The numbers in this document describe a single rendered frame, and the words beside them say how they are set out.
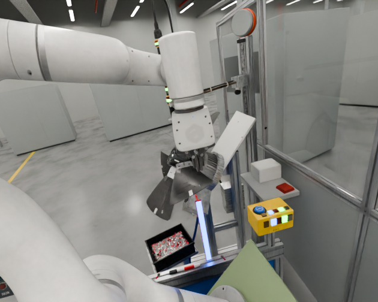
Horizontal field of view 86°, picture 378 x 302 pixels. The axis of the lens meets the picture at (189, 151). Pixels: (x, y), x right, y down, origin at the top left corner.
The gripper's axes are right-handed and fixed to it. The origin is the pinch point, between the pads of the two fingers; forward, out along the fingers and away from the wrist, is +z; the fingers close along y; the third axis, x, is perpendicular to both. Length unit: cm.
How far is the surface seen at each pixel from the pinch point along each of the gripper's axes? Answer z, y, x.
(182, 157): 22, 0, 55
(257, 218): 36.1, 21.8, 10.9
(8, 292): 34, -70, 7
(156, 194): 42, -20, 56
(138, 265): 143, -60, 101
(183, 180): 25.8, -3.3, 36.7
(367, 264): 72, 70, 3
